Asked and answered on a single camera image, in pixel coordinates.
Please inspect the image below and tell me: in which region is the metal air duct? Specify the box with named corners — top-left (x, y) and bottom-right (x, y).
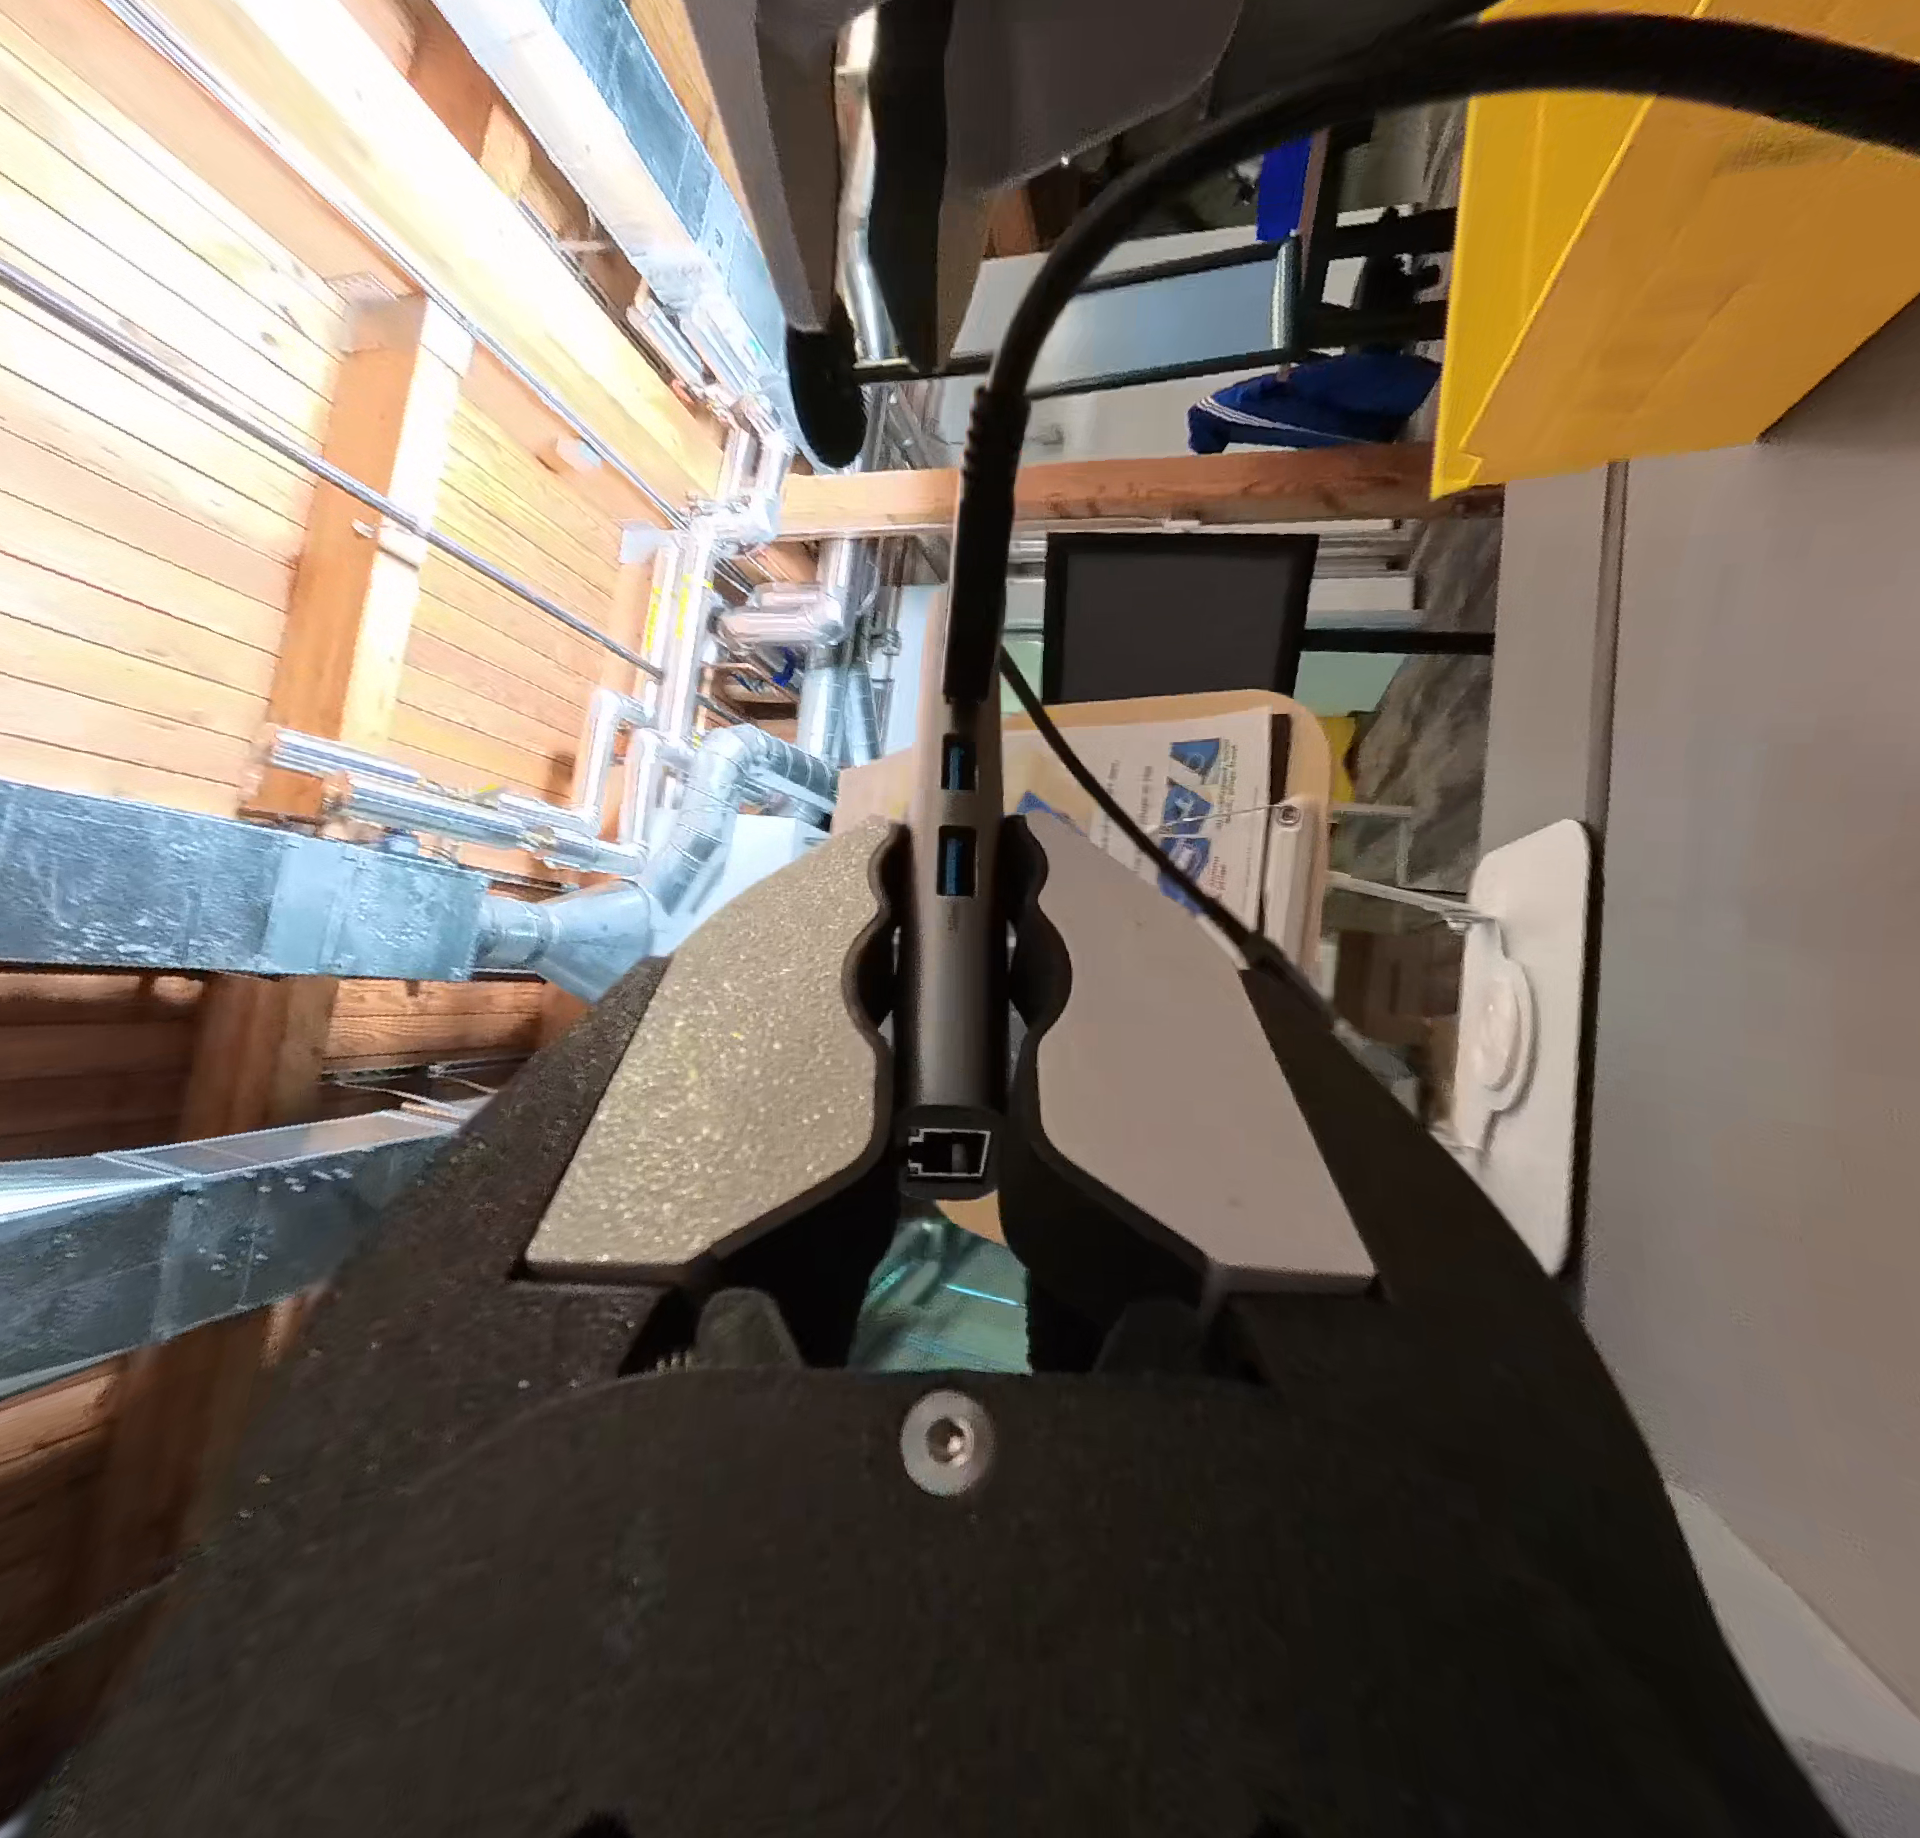
top-left (0, 488), bottom-right (901, 1000)

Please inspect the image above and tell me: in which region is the thick black cable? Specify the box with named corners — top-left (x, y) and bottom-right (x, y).
top-left (942, 8), bottom-right (1920, 708)

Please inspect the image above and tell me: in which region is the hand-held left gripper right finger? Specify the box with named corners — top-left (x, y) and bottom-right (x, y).
top-left (996, 811), bottom-right (1379, 1363)

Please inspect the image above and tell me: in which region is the dark usb connector with cable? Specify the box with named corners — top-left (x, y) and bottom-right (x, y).
top-left (896, 577), bottom-right (1340, 1198)

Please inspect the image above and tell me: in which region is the yellow plastic bin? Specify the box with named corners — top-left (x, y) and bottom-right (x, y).
top-left (1428, 0), bottom-right (1920, 501)

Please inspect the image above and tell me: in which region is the white stand base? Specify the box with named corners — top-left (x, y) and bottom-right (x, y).
top-left (1431, 818), bottom-right (1595, 1270)

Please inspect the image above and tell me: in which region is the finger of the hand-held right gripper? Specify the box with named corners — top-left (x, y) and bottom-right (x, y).
top-left (870, 0), bottom-right (1250, 378)
top-left (660, 0), bottom-right (875, 475)

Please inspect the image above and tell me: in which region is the blue jacket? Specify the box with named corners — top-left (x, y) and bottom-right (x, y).
top-left (1188, 349), bottom-right (1441, 457)

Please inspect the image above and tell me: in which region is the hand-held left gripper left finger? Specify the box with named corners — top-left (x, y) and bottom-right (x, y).
top-left (524, 818), bottom-right (909, 1359)

